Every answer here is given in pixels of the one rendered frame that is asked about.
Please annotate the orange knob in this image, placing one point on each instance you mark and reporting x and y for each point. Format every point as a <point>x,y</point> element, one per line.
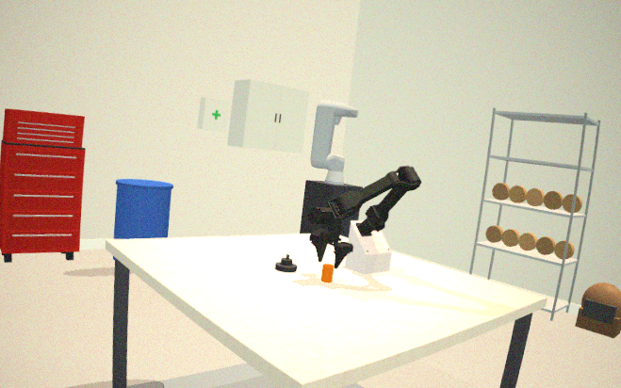
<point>327,273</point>

